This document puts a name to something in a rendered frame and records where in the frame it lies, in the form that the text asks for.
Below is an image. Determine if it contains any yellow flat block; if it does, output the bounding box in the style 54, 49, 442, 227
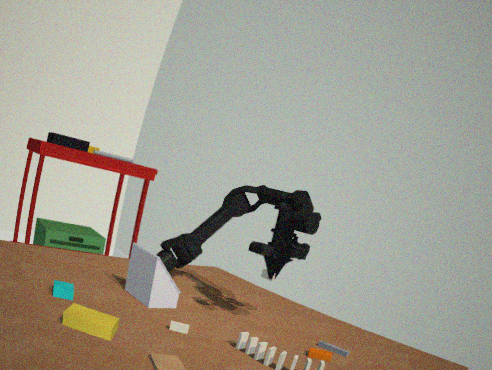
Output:
62, 303, 119, 341

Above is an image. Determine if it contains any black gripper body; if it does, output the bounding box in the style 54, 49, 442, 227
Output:
248, 226, 297, 259

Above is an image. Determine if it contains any orange flat block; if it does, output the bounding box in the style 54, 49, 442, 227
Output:
308, 348, 332, 362

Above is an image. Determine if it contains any teal rectangular block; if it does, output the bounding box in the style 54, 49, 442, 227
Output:
53, 280, 74, 301

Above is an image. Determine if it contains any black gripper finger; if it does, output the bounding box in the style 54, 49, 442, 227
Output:
264, 255, 282, 279
275, 256, 293, 278

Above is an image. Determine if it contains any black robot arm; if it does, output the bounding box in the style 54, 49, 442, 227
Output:
156, 185, 322, 273

